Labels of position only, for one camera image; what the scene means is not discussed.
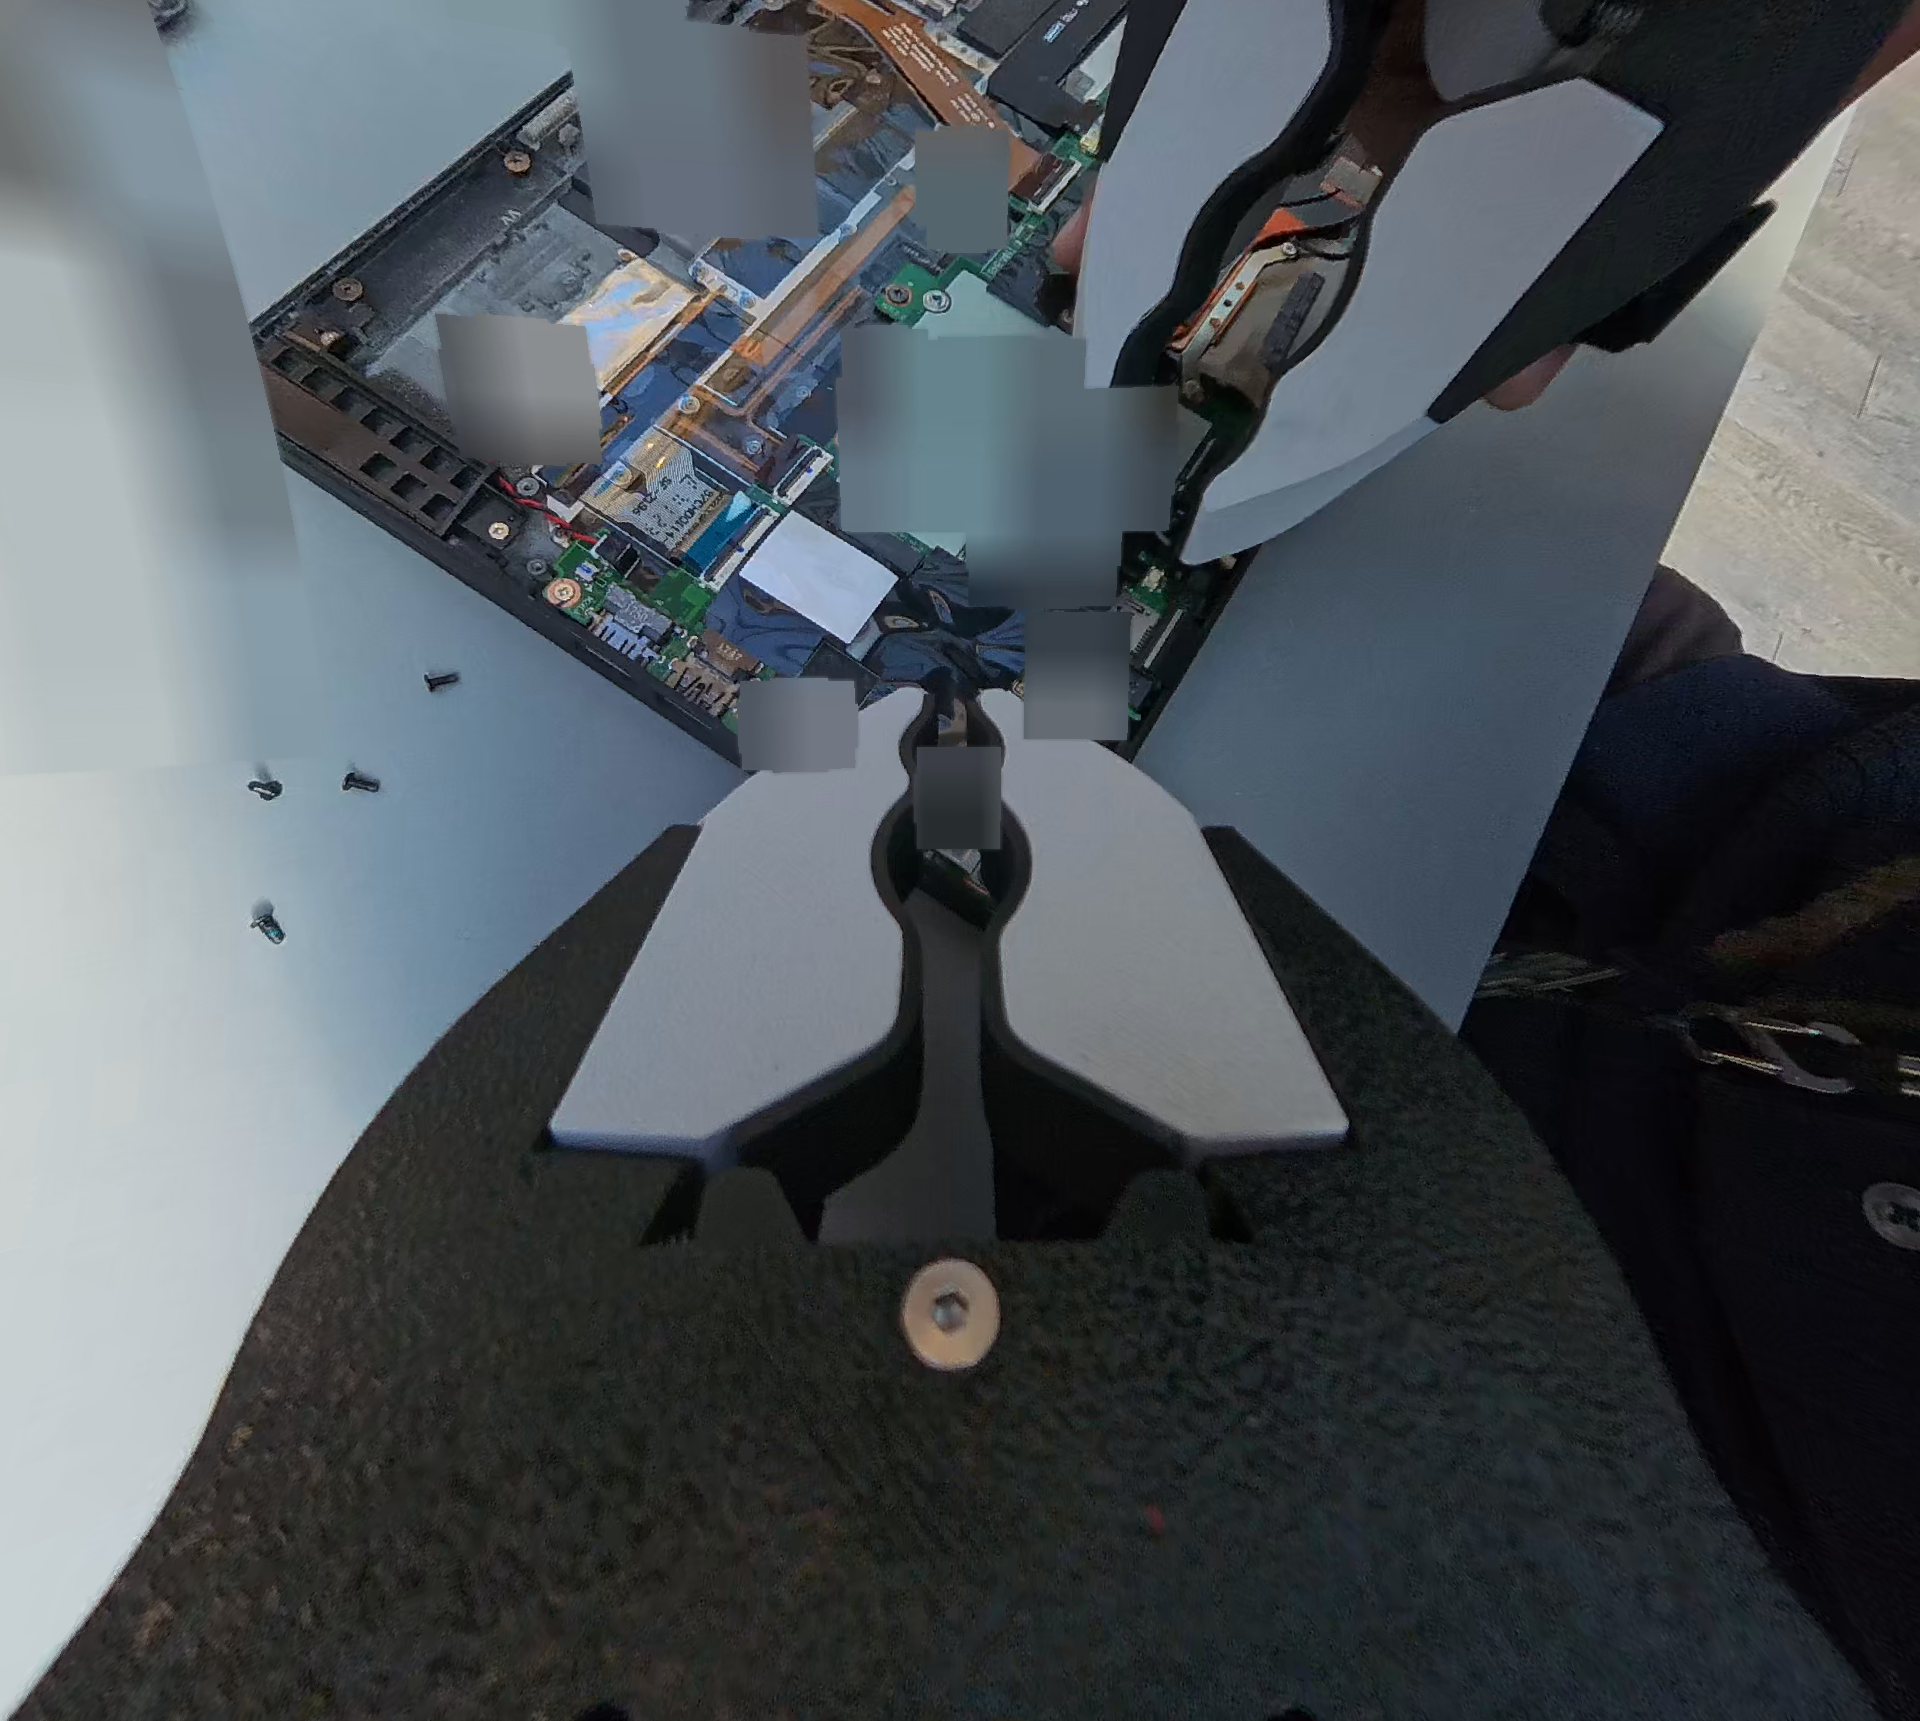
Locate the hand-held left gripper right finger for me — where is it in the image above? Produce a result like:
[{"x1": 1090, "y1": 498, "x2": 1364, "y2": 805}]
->
[{"x1": 978, "y1": 693, "x2": 1353, "y2": 1169}]

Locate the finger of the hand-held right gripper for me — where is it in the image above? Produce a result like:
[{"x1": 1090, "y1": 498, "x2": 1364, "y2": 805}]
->
[
  {"x1": 1069, "y1": 0, "x2": 1377, "y2": 392},
  {"x1": 1174, "y1": 74, "x2": 1781, "y2": 571}
]

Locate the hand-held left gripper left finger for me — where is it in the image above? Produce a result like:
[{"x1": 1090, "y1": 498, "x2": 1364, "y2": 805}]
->
[{"x1": 544, "y1": 685, "x2": 938, "y2": 1172}]

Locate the black laptop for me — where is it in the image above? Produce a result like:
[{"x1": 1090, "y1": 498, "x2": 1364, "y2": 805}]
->
[{"x1": 247, "y1": 0, "x2": 1259, "y2": 765}]

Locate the white desk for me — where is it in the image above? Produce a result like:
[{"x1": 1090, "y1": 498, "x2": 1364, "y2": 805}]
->
[{"x1": 0, "y1": 0, "x2": 1853, "y2": 1677}]

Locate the person's right hand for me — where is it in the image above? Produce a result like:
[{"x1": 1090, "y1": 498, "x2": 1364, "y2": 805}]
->
[{"x1": 1476, "y1": 344, "x2": 1579, "y2": 413}]

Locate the person's dark clothing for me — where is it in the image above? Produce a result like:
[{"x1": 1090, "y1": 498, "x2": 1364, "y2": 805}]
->
[{"x1": 1461, "y1": 565, "x2": 1920, "y2": 1721}]

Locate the metal carabiner clip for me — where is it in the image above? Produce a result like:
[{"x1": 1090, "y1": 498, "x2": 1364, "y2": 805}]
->
[{"x1": 1680, "y1": 1007, "x2": 1920, "y2": 1100}]

